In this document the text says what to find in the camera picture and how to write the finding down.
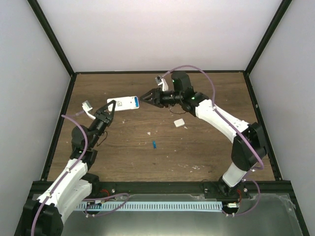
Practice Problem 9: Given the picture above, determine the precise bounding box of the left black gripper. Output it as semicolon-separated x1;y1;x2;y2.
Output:
89;101;116;148

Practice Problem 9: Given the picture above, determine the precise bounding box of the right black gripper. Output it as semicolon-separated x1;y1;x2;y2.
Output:
141;88;183;108

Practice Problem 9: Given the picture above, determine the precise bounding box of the white remote control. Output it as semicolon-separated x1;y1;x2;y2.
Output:
107;96;137;112

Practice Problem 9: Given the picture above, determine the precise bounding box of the white battery cover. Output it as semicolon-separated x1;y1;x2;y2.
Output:
174;118;185;127

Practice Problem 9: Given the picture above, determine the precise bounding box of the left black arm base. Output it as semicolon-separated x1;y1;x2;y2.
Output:
85;181;116;199

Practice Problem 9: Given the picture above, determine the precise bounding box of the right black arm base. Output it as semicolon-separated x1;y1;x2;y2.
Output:
202;181;249;200

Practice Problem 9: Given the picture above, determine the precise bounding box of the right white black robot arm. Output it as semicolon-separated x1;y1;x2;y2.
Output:
140;71;268;198

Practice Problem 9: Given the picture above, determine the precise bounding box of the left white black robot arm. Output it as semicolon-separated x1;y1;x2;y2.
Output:
21;100;116;236

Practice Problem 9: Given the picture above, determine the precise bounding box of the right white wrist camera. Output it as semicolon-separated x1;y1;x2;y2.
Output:
155;76;169;91

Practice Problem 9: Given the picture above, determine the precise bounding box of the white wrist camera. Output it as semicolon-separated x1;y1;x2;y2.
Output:
82;100;95;120
155;76;169;91

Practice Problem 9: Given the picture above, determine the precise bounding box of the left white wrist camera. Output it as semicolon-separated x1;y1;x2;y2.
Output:
82;100;95;120

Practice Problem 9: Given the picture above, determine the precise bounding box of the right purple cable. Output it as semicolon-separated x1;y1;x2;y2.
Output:
162;65;265;217

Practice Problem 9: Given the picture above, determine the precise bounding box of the light blue slotted cable duct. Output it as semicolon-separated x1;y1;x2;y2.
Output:
88;201;222;212

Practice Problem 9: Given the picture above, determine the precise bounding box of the black aluminium frame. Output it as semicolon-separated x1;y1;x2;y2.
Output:
29;0;309;236

